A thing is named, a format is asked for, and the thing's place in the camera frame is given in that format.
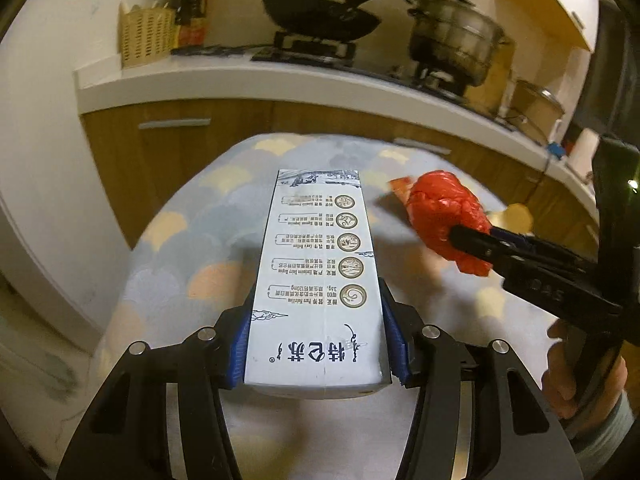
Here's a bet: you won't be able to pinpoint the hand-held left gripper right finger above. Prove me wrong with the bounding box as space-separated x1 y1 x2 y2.
377 277 585 480

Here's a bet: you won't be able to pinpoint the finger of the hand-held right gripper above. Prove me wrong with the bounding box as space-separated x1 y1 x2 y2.
449 225 622 320
492 228 597 274

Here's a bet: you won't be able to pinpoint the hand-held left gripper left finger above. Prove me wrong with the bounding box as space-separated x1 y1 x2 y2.
56 292 256 480

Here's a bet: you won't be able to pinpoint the white milk carton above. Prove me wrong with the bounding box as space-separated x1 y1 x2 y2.
241 169 393 401

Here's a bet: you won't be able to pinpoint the red plastic bag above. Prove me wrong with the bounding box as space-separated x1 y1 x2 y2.
407 170 493 277

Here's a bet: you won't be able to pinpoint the person's right forearm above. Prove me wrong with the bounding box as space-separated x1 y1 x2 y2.
565 392 638 468

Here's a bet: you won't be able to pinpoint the person's right hand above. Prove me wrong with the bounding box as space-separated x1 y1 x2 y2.
541 319 629 424

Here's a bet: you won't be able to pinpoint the orange peel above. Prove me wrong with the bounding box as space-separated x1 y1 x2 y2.
502 202 535 233

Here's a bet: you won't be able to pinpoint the white electric kettle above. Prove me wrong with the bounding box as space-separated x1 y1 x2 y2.
570 127 601 181

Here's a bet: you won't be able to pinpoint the patterned tablecloth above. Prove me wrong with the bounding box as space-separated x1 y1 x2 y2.
95 132 601 480

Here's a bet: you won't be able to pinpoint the beige rice cooker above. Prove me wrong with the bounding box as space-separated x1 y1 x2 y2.
507 77 566 143

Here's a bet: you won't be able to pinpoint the wooden cutting board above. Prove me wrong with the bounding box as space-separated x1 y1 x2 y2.
477 42 517 117

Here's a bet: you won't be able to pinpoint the orange snack wrapper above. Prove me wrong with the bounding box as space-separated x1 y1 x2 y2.
387 176 416 202

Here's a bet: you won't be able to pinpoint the steel steamer pot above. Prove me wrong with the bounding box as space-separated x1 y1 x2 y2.
406 0 516 88

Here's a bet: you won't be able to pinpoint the white appliance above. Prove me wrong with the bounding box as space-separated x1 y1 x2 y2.
0 0 176 356

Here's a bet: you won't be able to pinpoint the wooden kitchen counter cabinets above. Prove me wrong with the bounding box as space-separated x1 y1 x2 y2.
75 52 601 261

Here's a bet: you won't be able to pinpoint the black gas stove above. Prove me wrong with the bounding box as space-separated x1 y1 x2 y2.
170 30 516 111

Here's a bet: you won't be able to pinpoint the woven utensil basket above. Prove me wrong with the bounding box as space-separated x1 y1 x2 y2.
119 2 177 70

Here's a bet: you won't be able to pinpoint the black wok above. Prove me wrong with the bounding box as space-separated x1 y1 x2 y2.
262 0 408 43

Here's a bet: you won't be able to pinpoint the dark sauce bottle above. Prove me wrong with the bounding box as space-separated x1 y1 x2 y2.
180 0 210 46

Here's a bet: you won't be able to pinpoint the white yellow wall cabinet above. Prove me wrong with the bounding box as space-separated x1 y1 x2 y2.
492 0 601 53

